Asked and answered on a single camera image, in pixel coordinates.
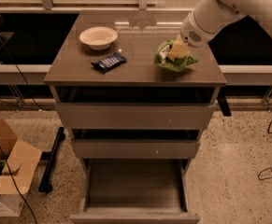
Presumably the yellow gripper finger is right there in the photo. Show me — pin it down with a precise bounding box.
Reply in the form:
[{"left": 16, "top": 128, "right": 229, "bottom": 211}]
[{"left": 167, "top": 38, "right": 190, "bottom": 62}]

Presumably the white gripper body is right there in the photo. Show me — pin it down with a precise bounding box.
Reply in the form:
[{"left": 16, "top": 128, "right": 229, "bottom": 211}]
[{"left": 180, "top": 11, "right": 217, "bottom": 47}]

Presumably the green jalapeno chip bag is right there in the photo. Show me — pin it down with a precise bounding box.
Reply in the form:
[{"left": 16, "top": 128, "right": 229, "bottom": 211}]
[{"left": 154, "top": 40, "right": 197, "bottom": 72}]

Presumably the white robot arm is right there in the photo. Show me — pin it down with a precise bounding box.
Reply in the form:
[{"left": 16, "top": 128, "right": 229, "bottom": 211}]
[{"left": 177, "top": 0, "right": 272, "bottom": 64}]

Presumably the grey drawer cabinet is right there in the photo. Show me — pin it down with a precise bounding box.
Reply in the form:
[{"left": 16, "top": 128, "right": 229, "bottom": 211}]
[{"left": 43, "top": 10, "right": 227, "bottom": 224}]

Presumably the grey top drawer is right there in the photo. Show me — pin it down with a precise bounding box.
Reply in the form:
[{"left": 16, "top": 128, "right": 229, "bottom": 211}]
[{"left": 51, "top": 85, "right": 216, "bottom": 130}]

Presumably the grey middle drawer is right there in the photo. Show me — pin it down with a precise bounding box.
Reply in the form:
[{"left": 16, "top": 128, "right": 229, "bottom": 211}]
[{"left": 71, "top": 129, "right": 202, "bottom": 159}]

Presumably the grey open bottom drawer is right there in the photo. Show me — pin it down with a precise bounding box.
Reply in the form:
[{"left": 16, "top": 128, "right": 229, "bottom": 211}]
[{"left": 70, "top": 159, "right": 200, "bottom": 224}]

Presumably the black table leg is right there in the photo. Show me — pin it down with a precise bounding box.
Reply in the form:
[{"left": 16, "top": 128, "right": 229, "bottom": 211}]
[{"left": 217, "top": 88, "right": 232, "bottom": 117}]

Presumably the dark blue snack packet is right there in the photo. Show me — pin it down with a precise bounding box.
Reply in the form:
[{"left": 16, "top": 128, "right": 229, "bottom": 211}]
[{"left": 91, "top": 52, "right": 126, "bottom": 74}]

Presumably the white bowl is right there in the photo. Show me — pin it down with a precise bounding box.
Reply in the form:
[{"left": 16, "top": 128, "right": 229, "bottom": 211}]
[{"left": 79, "top": 27, "right": 118, "bottom": 50}]

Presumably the black metal bar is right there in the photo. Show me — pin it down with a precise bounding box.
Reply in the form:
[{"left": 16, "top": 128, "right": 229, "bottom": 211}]
[{"left": 38, "top": 127, "right": 65, "bottom": 193}]

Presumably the open cardboard box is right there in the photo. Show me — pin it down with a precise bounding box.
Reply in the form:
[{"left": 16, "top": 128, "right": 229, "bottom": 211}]
[{"left": 0, "top": 119, "right": 42, "bottom": 194}]

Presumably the white box with logo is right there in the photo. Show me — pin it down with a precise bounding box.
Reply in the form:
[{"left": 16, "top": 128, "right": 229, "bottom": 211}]
[{"left": 0, "top": 194, "right": 24, "bottom": 217}]

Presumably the black cable on left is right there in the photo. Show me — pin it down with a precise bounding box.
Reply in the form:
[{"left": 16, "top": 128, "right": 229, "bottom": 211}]
[{"left": 0, "top": 31, "right": 46, "bottom": 224}]

